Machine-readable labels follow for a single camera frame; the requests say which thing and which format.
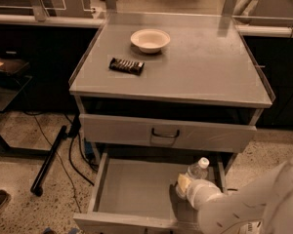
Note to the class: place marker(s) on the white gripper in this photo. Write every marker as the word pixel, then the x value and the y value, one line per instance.
pixel 198 189

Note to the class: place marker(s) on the clear plastic water bottle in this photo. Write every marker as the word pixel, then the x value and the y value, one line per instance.
pixel 197 170

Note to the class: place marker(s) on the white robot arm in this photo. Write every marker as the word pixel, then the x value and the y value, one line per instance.
pixel 267 200

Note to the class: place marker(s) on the open lower drawer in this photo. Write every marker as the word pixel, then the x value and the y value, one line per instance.
pixel 134 192

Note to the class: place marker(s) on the closed upper drawer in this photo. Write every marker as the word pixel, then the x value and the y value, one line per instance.
pixel 166 133

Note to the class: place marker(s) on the grey drawer cabinet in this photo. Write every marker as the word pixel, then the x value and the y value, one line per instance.
pixel 205 73

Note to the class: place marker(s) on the dark snack bar wrapper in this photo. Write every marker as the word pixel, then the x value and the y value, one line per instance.
pixel 126 66

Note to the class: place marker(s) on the white bowl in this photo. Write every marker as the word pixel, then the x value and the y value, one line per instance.
pixel 150 41

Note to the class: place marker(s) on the black metal bar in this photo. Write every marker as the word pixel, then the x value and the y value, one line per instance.
pixel 37 185

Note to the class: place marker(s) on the dark side table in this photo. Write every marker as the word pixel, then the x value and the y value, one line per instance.
pixel 9 90

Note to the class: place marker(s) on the white horizontal rail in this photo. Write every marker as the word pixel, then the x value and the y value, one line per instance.
pixel 52 21

